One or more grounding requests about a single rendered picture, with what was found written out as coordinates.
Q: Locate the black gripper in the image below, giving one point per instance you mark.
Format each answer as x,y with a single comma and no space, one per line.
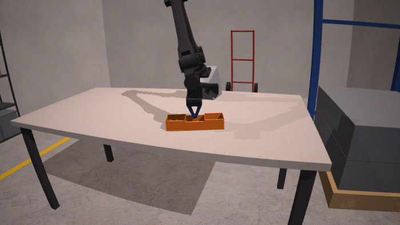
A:
192,102

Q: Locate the orange rack of bins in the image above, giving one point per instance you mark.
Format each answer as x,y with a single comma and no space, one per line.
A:
181,122

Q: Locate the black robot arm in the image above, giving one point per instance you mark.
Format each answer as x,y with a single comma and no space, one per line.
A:
191,56

